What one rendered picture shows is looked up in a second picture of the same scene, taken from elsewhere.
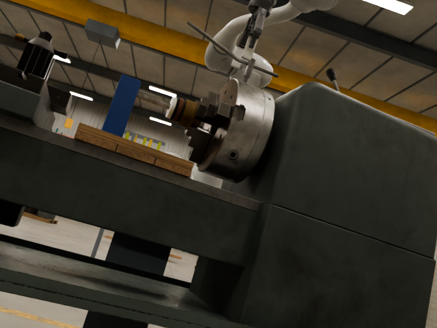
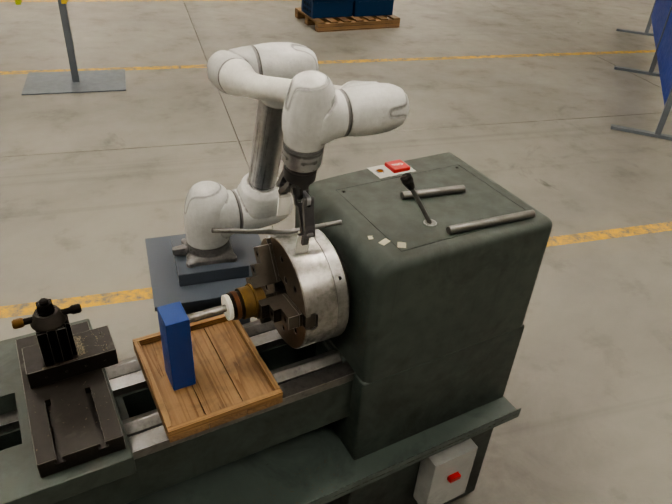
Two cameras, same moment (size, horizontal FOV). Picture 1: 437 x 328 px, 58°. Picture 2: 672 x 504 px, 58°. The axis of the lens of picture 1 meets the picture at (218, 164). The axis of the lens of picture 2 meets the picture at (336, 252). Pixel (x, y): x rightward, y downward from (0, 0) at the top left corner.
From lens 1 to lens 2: 1.42 m
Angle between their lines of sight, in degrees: 48
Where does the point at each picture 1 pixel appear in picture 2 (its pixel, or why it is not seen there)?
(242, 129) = (319, 332)
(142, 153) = (234, 414)
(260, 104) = (331, 297)
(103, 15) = not seen: outside the picture
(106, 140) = (198, 427)
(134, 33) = not seen: outside the picture
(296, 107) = (373, 301)
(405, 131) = (497, 248)
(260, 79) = not seen: hidden behind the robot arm
